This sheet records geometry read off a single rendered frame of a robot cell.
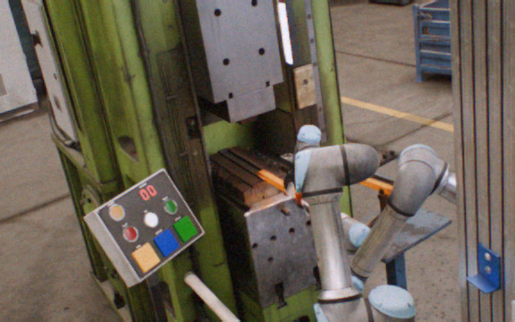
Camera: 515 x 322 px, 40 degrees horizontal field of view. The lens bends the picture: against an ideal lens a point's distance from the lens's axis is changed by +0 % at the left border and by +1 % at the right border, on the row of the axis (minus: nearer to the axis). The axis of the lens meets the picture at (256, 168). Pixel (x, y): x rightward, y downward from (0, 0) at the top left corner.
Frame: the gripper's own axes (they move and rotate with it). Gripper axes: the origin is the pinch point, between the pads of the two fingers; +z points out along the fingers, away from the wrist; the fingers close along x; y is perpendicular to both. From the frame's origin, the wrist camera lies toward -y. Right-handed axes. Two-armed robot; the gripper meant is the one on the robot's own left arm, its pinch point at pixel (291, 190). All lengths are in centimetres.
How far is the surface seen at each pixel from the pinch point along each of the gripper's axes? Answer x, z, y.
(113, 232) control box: -69, -12, -4
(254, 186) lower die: -7.0, 10.3, -14.5
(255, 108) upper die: -1.1, -16.8, -29.9
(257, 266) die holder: -14.7, 34.4, 6.1
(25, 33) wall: 21, 329, -520
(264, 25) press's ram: 8, -43, -45
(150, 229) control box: -57, -6, -3
